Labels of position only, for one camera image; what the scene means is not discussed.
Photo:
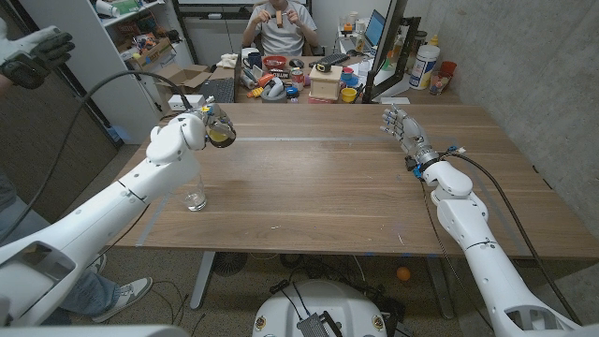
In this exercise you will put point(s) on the red bowl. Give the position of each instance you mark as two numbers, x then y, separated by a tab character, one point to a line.
274	62

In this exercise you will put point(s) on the standing person in jeans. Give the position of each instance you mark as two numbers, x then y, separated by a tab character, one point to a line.
9	210

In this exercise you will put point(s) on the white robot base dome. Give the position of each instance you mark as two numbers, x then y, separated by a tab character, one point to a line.
323	299

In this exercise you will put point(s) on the yellow cup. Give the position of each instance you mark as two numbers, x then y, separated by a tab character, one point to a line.
348	95

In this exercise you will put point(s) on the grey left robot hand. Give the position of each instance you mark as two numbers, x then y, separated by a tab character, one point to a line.
216	117

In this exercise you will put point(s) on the yellow black tape measure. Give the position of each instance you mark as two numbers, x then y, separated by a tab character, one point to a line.
323	67

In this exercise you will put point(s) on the seated person in grey shirt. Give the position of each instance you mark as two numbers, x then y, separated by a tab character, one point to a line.
281	33

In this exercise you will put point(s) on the grey tape dispenser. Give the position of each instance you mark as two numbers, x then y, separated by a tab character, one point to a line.
273	93

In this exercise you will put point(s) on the open cardboard box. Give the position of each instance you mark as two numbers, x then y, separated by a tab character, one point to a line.
180	75

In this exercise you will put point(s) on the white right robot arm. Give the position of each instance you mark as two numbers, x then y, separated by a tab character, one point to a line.
486	253

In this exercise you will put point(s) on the white shelf unit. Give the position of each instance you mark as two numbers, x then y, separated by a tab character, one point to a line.
107	56

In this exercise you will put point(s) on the white and black tracking glove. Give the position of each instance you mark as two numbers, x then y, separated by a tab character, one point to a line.
33	51

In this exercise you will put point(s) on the printed tin can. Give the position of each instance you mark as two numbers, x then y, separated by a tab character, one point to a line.
297	77

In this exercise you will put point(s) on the glass jar with colourful items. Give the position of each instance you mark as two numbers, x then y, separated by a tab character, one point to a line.
439	84

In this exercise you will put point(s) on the dark blue mug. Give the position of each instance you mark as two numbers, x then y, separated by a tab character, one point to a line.
253	61

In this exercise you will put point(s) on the black computer keyboard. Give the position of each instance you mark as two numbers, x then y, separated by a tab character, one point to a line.
330	59

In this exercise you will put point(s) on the small wooden drawer box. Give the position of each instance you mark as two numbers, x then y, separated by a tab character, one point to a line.
325	84

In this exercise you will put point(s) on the dark flat keyboard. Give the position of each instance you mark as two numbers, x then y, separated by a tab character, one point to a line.
219	90

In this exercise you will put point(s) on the white folded cloth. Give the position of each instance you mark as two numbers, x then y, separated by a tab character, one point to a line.
228	60

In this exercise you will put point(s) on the black round floor fan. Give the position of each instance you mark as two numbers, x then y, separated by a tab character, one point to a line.
229	263

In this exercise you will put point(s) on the black monitor on stand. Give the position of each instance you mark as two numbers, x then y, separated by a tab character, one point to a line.
388	37

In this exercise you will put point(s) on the white grey sneaker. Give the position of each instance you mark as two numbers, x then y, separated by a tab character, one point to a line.
99	264
126	295

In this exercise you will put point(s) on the orange and yellow tool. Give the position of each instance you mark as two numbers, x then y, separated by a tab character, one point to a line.
262	84

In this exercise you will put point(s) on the clear glass cup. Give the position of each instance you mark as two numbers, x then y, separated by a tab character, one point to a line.
196	201

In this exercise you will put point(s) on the white power box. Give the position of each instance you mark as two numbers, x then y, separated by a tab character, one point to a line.
180	100

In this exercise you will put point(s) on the open laptop with blue screen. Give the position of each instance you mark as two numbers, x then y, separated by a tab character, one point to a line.
375	28

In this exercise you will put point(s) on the black computer mouse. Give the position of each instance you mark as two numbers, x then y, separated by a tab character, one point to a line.
296	63

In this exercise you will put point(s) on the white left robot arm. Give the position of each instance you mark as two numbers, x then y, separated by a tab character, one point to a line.
117	201

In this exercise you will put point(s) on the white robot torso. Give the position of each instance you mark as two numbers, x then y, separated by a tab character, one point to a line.
93	331

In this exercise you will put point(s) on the red plastic cup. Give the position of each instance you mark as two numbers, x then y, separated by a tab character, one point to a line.
448	68

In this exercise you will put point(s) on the standing person's bare forearm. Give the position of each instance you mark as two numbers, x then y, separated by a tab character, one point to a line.
4	86

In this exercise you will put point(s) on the orange ball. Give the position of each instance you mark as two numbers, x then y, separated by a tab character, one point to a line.
404	273

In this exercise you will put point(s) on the white canister with blue label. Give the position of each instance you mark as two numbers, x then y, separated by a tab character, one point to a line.
423	65

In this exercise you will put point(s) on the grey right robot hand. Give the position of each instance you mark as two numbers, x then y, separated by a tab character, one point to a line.
412	136

